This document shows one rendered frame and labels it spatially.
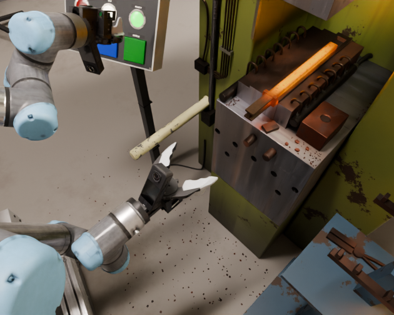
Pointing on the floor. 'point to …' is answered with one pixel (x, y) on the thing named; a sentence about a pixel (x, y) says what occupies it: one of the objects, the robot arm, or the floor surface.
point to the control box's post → (138, 74)
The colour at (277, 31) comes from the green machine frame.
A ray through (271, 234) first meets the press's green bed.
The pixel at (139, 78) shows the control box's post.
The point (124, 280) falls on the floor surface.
